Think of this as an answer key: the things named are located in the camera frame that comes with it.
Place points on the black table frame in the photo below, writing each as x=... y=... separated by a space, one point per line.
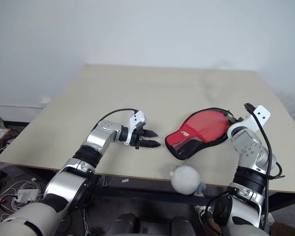
x=137 y=196

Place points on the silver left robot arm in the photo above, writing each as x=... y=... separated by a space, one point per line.
x=100 y=137

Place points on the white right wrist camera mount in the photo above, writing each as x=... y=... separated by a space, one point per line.
x=260 y=114

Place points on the white plush ball charm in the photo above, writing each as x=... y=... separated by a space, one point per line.
x=184 y=179

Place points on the black red mesh bag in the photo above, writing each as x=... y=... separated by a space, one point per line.
x=201 y=127

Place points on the small white paper tag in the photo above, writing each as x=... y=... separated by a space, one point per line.
x=125 y=181

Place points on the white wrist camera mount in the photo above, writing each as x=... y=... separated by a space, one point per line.
x=135 y=120
x=260 y=114

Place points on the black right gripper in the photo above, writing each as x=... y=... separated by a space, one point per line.
x=235 y=119

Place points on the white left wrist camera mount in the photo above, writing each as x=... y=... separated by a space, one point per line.
x=135 y=120

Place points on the white power adapter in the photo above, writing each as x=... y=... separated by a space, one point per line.
x=27 y=195

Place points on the dark rounded grey shape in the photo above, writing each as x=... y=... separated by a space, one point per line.
x=125 y=225
x=182 y=227

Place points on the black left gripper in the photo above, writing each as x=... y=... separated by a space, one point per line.
x=137 y=135

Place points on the brown box corner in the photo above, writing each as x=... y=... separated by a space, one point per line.
x=288 y=229

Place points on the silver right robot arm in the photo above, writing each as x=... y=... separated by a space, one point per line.
x=248 y=147

